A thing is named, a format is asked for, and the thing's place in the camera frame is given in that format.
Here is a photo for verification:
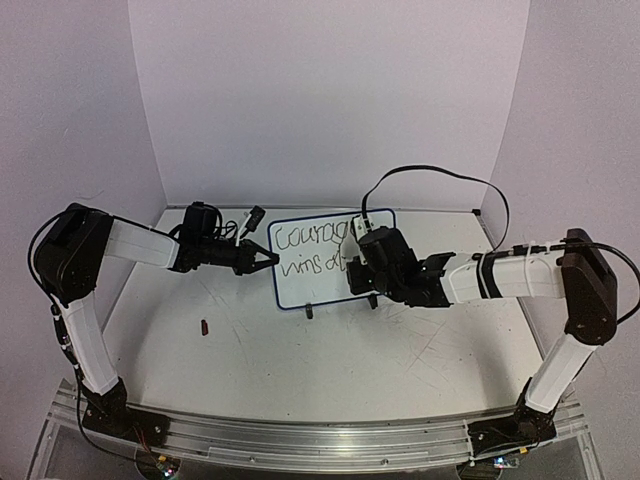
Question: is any circuit board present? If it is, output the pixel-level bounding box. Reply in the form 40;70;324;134
151;454;181;479
493;452;522;471

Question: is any small blue-framed whiteboard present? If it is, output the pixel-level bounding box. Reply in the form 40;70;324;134
267;207;397;311

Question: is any left circuit board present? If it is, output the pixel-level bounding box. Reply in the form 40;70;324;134
151;454;181;479

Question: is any black right camera cable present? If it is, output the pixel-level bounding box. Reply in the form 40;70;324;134
360;166;511;251

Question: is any black whiteboard stand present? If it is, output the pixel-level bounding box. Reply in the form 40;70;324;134
304;294;379;320

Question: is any right circuit board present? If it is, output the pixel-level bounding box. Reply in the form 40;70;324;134
493;452;522;471

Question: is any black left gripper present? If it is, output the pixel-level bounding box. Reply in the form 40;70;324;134
200;233;281;273

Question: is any aluminium front rail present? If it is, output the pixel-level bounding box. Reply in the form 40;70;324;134
50;383;588;473

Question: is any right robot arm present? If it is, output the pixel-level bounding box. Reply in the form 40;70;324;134
347;216;639;453

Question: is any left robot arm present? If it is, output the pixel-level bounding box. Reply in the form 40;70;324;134
27;202;280;437

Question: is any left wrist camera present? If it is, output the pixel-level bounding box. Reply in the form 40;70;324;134
235;205;266;246

